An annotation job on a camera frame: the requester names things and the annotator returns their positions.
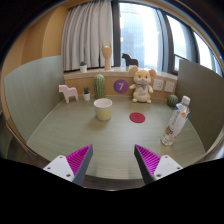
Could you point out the left white wall socket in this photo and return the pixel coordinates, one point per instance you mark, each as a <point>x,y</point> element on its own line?
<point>158,84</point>

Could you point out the wooden hand sculpture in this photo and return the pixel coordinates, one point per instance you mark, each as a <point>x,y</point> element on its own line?
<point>107,53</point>

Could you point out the pink wooden horse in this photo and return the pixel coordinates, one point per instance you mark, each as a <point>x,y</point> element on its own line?
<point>68,92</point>

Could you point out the small potted plant white pot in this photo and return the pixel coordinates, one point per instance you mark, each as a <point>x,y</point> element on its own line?
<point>86,94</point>

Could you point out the plush hamster toy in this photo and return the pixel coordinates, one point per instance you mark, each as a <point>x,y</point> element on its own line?
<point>141,86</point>

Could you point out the red round coaster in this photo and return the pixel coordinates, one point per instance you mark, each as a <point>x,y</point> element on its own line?
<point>137,117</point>

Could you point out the right green partition panel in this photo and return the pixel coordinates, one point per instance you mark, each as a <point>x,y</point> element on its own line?
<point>205,88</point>

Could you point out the round green cactus ornament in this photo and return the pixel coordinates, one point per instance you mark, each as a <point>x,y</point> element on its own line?
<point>172,100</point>

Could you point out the white pleated curtain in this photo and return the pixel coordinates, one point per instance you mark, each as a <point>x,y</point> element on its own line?
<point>86,28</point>

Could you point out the tall green cactus ornament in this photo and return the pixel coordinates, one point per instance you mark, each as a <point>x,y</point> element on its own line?
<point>99,86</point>

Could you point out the white wall socket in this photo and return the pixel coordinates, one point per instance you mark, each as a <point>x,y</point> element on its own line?
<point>158,84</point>
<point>169,86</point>

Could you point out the clear plastic water bottle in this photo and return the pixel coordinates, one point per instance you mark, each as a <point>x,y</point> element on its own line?
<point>177,121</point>

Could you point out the black horse figurine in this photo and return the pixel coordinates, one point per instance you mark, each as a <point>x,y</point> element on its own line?
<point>129,60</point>

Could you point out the pale yellow paper cup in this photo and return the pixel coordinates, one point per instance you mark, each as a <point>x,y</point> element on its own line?
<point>103,108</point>

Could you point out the green partition panel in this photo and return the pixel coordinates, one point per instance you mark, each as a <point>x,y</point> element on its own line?
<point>205,88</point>
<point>32,92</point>

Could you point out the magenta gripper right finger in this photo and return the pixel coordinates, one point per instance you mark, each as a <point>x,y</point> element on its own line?
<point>152,166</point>

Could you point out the right white wall socket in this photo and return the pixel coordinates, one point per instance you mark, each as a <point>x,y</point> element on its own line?
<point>169,86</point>

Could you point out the left green partition panel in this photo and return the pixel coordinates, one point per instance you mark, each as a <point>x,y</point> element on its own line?
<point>32,92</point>

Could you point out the purple number seven disc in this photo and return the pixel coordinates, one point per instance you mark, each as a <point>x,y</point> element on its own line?
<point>121,86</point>

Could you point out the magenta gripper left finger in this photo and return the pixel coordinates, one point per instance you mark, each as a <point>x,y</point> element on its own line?
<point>72,167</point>

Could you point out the potted plant on windowsill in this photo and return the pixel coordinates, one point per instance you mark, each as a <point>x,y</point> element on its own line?
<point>83,67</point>

